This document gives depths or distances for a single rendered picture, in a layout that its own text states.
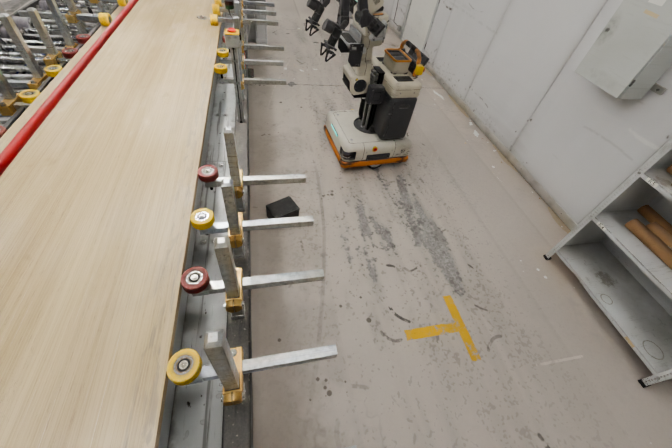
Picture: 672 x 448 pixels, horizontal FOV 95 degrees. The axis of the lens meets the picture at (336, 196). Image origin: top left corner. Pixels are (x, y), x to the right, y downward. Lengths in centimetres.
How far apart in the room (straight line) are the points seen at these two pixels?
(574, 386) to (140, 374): 217
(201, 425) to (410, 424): 106
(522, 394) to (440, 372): 45
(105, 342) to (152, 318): 11
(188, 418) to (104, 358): 34
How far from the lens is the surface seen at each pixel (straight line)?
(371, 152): 273
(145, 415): 98
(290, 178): 141
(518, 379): 226
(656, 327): 288
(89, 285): 119
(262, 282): 110
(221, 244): 84
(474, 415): 207
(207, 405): 124
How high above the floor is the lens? 181
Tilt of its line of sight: 45 degrees down
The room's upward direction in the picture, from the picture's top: 10 degrees clockwise
